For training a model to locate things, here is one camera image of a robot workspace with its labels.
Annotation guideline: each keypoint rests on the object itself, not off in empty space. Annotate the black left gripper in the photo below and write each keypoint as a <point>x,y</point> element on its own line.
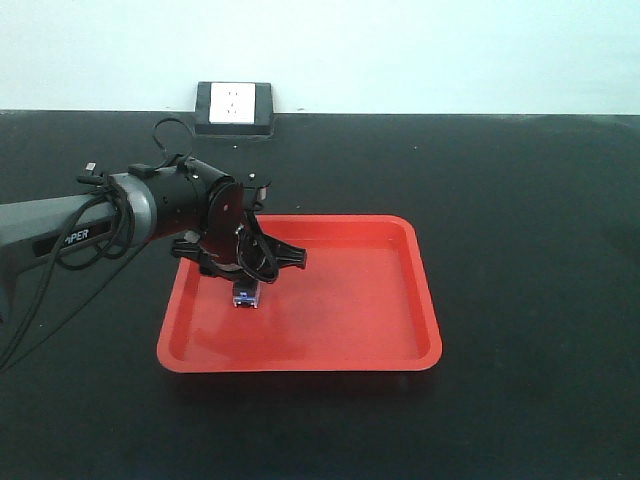
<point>218,244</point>

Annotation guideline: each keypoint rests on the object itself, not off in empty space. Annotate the red plastic tray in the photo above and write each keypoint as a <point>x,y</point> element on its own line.
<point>362,303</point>

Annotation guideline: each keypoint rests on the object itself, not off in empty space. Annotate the white socket in black box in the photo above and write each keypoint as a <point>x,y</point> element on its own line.
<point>233,109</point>

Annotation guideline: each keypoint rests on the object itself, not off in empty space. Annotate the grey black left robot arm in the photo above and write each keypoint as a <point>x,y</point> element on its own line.
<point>125,210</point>

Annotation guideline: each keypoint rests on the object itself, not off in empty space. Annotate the yellow mushroom push button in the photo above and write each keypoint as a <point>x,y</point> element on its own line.
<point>246,293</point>

